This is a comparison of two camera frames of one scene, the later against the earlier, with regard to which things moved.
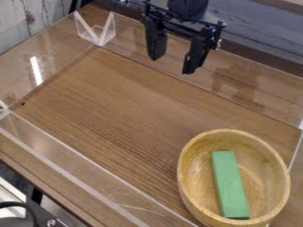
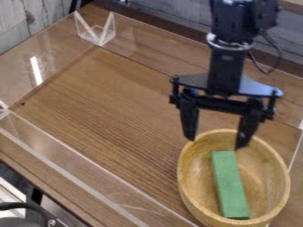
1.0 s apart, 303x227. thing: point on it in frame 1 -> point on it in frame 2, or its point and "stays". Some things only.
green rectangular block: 230,191 stays
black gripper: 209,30 -> 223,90
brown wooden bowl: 265,176 stays
